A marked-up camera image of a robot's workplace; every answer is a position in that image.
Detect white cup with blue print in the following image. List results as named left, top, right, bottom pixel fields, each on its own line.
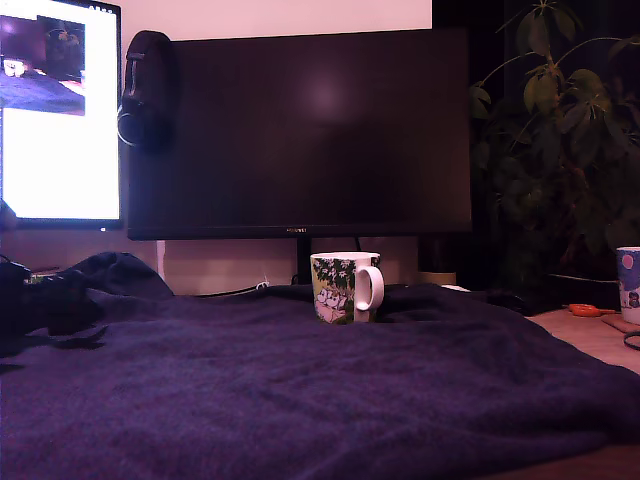
left=614, top=245, right=640, bottom=326

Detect lit computer monitor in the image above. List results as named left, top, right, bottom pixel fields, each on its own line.
left=0, top=0, right=125, bottom=232

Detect black headphones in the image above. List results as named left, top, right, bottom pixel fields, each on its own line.
left=116, top=30, right=177, bottom=154

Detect black monitor stand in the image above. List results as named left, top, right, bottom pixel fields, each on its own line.
left=289, top=238, right=314, bottom=286

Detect white mug with cartoon print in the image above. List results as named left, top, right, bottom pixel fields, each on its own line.
left=309, top=251, right=386, bottom=326

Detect dark blue cloth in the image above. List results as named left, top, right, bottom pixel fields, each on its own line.
left=0, top=251, right=640, bottom=480

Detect large black monitor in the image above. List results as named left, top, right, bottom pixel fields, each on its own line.
left=126, top=28, right=474, bottom=242

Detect black low device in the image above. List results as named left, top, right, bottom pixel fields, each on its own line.
left=484, top=287, right=539, bottom=316

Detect dark plant pot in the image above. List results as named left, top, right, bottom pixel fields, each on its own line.
left=544, top=272, right=621, bottom=314

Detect orange scissors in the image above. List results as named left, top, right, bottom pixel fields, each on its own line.
left=568, top=302, right=617, bottom=319

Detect green houseplant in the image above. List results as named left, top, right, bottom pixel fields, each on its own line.
left=467, top=0, right=640, bottom=296

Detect cork coaster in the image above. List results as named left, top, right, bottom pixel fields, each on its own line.
left=601, top=313, right=640, bottom=334

